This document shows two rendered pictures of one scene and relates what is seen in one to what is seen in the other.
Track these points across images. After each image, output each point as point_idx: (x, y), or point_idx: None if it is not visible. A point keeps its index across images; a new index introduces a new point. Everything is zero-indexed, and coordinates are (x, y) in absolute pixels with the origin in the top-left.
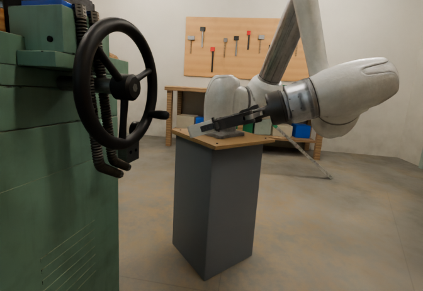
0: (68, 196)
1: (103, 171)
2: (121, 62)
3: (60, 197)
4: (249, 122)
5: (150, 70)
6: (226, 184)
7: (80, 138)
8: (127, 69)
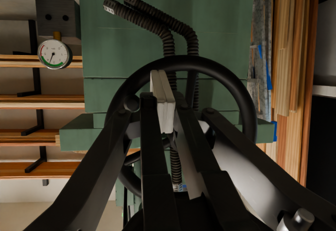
0: None
1: (188, 26)
2: (78, 148)
3: (182, 2)
4: (333, 207)
5: (127, 163)
6: None
7: (150, 58)
8: (62, 141)
